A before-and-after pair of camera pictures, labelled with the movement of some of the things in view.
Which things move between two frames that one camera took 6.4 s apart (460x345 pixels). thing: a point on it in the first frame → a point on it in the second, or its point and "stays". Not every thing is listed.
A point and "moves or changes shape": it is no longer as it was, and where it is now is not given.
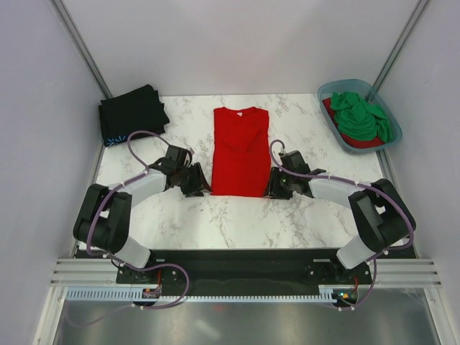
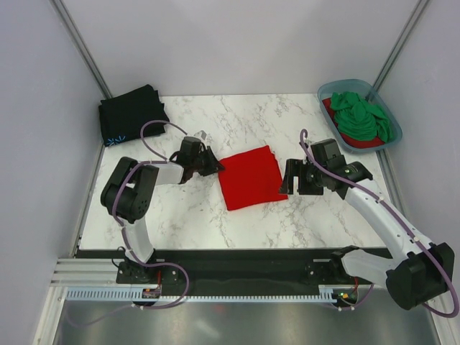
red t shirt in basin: (352, 142) stays
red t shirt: (241, 153) moves or changes shape
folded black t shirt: (139, 109) stays
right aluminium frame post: (399, 44) stays
